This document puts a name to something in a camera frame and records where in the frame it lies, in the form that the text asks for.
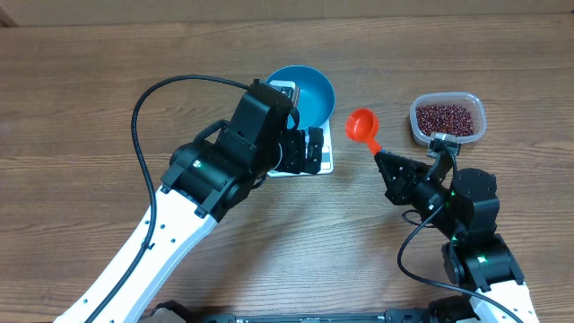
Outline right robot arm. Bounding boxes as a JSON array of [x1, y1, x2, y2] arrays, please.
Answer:
[[374, 151, 538, 322]]

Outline white digital kitchen scale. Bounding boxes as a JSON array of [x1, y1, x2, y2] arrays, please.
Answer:
[[267, 120, 335, 178]]

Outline blue metal bowl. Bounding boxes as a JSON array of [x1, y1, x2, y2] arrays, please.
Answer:
[[266, 65, 335, 129]]

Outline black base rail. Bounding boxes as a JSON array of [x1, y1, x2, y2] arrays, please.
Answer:
[[138, 301, 456, 323]]

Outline red beans in container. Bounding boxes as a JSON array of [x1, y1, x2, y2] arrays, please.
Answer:
[[415, 104, 474, 136]]

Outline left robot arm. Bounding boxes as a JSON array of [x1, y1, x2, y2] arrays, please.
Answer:
[[57, 77, 323, 322]]

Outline clear plastic container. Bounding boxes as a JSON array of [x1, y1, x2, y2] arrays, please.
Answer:
[[409, 92, 487, 145]]

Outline red scoop with blue handle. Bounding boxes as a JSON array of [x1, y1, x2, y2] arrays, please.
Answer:
[[345, 108, 382, 155]]

